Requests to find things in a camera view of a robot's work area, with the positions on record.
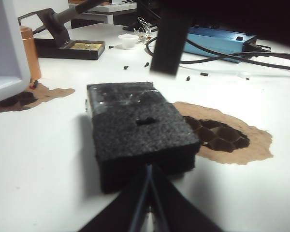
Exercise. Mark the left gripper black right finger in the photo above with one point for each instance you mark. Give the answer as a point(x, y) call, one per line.
point(176, 212)

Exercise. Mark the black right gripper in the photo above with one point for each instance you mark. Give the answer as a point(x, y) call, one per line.
point(244, 14)

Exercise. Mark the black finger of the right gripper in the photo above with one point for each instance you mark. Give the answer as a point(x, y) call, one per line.
point(170, 38)

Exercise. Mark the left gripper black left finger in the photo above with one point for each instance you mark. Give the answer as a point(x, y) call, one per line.
point(125, 207)

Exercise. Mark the black sponge block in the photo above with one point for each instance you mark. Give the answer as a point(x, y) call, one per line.
point(140, 145)

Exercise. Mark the blue metal box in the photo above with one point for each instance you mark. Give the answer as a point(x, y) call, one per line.
point(215, 41)

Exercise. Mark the white flat box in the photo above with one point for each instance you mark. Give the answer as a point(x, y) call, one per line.
point(99, 18)

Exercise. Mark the small white plastic cup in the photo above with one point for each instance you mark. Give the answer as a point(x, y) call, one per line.
point(128, 42)

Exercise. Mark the small black spacer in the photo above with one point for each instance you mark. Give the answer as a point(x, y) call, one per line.
point(203, 74)

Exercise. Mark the black soldering iron stand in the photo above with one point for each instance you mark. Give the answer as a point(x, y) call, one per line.
point(70, 54)

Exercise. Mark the copper coloured cylinder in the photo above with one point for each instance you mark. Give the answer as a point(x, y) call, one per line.
point(31, 53)

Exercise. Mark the small red black part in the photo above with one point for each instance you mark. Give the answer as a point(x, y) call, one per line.
point(33, 85)

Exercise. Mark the white AUX water dispenser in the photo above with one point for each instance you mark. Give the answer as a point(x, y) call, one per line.
point(4, 48)

